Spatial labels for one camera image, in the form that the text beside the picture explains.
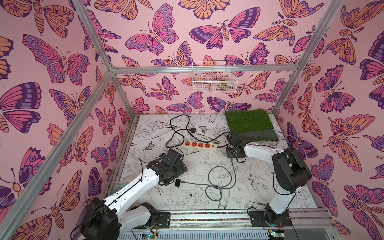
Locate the white red power strip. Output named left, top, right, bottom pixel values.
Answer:
left=181, top=141, right=218, bottom=151

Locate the black power strip cord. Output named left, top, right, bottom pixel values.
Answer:
left=164, top=114, right=235, bottom=149

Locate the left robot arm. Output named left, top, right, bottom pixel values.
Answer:
left=70, top=148, right=188, bottom=240

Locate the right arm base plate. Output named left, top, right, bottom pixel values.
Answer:
left=248, top=210, right=293, bottom=227

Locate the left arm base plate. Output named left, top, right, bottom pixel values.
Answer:
left=129, top=211, right=172, bottom=230

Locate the aluminium front rail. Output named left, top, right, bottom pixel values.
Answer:
left=117, top=208, right=342, bottom=240

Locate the green object in basket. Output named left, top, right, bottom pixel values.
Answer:
left=217, top=80, right=228, bottom=91

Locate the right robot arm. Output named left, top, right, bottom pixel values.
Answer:
left=225, top=133, right=312, bottom=226

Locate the small black mp3 player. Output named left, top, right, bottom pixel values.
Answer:
left=175, top=179, right=181, bottom=188

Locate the green artificial grass mat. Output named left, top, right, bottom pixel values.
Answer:
left=226, top=109, right=279, bottom=142

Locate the white wire basket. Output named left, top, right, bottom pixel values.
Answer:
left=191, top=61, right=238, bottom=94

